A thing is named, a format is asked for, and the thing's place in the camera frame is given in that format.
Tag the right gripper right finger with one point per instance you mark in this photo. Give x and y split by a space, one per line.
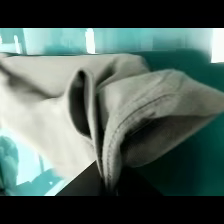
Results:
136 185

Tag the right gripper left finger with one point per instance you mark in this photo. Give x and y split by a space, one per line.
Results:
87 183

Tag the brown T-shirt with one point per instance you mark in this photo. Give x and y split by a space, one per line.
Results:
50 100

